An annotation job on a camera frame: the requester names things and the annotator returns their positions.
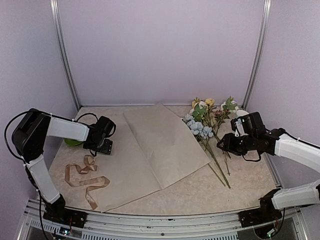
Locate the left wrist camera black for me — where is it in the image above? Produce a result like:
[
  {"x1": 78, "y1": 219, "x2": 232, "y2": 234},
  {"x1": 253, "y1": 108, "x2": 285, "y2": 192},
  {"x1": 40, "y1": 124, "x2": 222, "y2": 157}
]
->
[{"x1": 76, "y1": 112, "x2": 117, "y2": 141}]

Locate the right aluminium frame post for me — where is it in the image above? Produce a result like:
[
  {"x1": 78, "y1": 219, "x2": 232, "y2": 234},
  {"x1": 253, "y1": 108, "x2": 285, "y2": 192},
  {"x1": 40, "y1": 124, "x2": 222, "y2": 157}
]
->
[{"x1": 242, "y1": 0, "x2": 272, "y2": 110}]

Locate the tan satin ribbon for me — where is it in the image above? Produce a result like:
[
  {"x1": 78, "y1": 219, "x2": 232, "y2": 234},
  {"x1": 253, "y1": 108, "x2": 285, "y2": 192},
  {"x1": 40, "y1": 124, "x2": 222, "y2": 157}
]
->
[{"x1": 64, "y1": 154, "x2": 111, "y2": 211}]

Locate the left aluminium frame post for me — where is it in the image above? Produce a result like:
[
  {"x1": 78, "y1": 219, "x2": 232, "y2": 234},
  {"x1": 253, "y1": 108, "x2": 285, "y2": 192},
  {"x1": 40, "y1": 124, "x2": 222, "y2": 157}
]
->
[{"x1": 50, "y1": 0, "x2": 82, "y2": 110}]

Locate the aluminium frame post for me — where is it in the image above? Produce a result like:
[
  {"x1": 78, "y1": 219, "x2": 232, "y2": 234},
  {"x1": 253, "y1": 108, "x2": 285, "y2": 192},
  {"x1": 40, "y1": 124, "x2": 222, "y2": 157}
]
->
[
  {"x1": 50, "y1": 0, "x2": 82, "y2": 110},
  {"x1": 242, "y1": 0, "x2": 272, "y2": 110}
]

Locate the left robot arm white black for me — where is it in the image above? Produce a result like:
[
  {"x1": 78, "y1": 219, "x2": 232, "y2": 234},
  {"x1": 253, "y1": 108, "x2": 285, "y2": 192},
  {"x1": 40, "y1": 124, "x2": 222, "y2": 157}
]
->
[{"x1": 9, "y1": 108, "x2": 116, "y2": 223}]

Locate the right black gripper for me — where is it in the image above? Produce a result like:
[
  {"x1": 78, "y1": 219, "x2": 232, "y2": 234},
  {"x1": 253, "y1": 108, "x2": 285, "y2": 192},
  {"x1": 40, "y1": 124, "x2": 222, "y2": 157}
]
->
[{"x1": 216, "y1": 132, "x2": 257, "y2": 156}]

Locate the green plate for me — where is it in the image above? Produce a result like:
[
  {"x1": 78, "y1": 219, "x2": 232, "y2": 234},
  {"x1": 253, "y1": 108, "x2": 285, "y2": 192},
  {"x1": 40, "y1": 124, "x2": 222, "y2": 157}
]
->
[{"x1": 64, "y1": 138, "x2": 83, "y2": 147}]

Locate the front aluminium rail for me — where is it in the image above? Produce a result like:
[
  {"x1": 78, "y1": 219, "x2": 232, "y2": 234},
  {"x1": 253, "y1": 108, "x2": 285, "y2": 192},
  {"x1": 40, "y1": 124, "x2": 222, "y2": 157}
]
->
[{"x1": 17, "y1": 199, "x2": 308, "y2": 240}]

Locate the blue hydrangea fake flower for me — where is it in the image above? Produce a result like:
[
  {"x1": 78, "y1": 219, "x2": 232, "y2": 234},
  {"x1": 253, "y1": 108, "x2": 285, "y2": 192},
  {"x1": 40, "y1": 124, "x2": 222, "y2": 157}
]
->
[{"x1": 183, "y1": 113, "x2": 231, "y2": 189}]

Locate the white rose fake flower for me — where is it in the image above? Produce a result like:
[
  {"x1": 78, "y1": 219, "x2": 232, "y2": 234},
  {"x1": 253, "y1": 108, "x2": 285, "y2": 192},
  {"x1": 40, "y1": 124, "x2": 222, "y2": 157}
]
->
[{"x1": 213, "y1": 95, "x2": 240, "y2": 176}]

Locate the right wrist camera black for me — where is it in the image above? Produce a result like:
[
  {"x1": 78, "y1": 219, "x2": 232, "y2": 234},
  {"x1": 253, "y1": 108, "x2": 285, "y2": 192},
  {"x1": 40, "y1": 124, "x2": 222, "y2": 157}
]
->
[{"x1": 230, "y1": 112, "x2": 267, "y2": 137}]

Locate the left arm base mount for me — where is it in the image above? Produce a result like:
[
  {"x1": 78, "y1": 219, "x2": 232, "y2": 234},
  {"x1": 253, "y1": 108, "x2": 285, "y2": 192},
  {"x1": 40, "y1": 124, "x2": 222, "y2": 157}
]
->
[{"x1": 43, "y1": 208, "x2": 88, "y2": 229}]

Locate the light blue mug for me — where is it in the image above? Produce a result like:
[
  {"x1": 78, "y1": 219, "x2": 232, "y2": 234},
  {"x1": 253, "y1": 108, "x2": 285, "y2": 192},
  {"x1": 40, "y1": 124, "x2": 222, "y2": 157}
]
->
[{"x1": 236, "y1": 109, "x2": 249, "y2": 118}]

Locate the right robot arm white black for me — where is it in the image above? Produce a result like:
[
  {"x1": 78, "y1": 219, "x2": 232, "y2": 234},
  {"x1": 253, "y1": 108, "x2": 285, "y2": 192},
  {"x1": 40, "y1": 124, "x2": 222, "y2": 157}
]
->
[{"x1": 216, "y1": 128, "x2": 320, "y2": 222}]

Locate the yellow rose fake flower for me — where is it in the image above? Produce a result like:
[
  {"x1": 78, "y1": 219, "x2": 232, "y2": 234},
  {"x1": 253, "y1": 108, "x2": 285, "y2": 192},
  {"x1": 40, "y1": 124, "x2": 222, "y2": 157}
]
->
[{"x1": 189, "y1": 97, "x2": 220, "y2": 175}]

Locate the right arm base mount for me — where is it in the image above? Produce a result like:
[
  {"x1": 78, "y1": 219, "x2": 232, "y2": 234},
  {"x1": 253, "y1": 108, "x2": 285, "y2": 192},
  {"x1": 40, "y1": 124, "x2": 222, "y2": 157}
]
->
[{"x1": 238, "y1": 207, "x2": 283, "y2": 228}]

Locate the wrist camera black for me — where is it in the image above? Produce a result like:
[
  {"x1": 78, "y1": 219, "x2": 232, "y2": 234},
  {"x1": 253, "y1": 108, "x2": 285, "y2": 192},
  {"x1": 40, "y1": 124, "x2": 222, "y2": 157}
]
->
[
  {"x1": 76, "y1": 112, "x2": 117, "y2": 141},
  {"x1": 230, "y1": 112, "x2": 267, "y2": 137}
]

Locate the beige wrapping paper sheet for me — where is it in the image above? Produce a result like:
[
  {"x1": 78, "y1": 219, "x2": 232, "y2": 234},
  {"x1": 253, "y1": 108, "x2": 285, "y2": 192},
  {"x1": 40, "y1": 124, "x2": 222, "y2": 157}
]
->
[{"x1": 95, "y1": 103, "x2": 210, "y2": 213}]

